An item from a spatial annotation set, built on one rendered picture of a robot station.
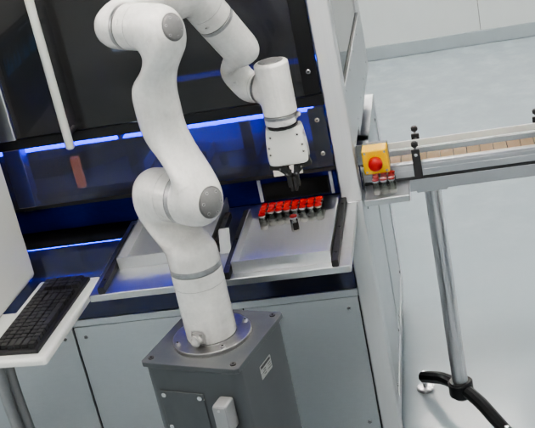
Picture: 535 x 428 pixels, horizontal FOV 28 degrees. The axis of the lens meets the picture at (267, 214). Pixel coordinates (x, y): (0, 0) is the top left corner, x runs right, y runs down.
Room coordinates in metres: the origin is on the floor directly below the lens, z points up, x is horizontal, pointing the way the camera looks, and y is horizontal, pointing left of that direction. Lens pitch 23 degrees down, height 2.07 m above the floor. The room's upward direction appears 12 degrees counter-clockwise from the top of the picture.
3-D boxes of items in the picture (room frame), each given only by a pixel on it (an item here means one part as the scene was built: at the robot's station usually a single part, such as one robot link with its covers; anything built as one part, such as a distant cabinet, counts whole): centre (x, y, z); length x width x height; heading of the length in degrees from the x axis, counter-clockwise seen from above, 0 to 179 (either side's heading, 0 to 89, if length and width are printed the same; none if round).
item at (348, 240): (2.72, 0.12, 0.87); 0.70 x 0.48 x 0.02; 78
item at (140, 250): (2.82, 0.27, 0.90); 0.34 x 0.26 x 0.04; 168
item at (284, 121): (2.48, -0.08, 1.27); 0.09 x 0.08 x 0.03; 78
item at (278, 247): (2.64, -0.04, 0.90); 0.34 x 0.26 x 0.04; 168
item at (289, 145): (2.48, -0.08, 1.21); 0.10 x 0.08 x 0.11; 78
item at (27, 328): (2.64, 0.66, 0.82); 0.40 x 0.14 x 0.02; 164
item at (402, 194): (2.85, -0.36, 0.87); 0.14 x 0.13 x 0.02; 168
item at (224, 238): (2.61, 0.14, 0.91); 0.14 x 0.03 x 0.06; 169
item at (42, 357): (2.66, 0.70, 0.79); 0.45 x 0.28 x 0.03; 164
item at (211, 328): (2.23, 0.19, 0.95); 0.19 x 0.19 x 0.18
